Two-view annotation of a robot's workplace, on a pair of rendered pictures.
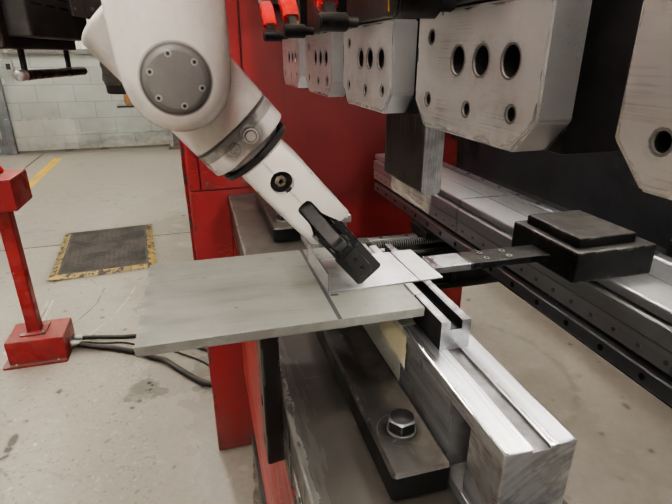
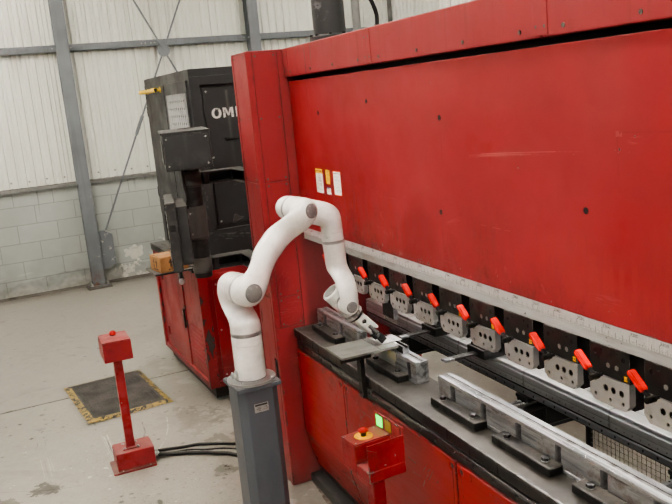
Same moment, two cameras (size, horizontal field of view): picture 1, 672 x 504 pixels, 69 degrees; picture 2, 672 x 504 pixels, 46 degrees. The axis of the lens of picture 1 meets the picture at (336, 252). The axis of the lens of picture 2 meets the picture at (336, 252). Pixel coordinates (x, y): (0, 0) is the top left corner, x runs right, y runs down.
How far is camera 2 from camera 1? 291 cm
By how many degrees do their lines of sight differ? 13
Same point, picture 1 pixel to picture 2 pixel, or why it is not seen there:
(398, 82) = (386, 297)
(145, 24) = (348, 300)
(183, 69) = (353, 305)
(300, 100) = (325, 277)
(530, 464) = (420, 364)
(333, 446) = (382, 380)
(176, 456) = not seen: hidden behind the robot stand
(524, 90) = (405, 306)
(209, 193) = (285, 328)
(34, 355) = (135, 462)
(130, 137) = (41, 282)
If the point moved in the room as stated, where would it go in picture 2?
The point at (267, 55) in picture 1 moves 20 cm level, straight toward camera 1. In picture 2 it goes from (309, 259) to (318, 266)
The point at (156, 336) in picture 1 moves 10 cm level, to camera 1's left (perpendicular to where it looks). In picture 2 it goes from (344, 356) to (320, 360)
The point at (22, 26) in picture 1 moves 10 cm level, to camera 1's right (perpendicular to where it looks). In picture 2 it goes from (190, 260) to (209, 257)
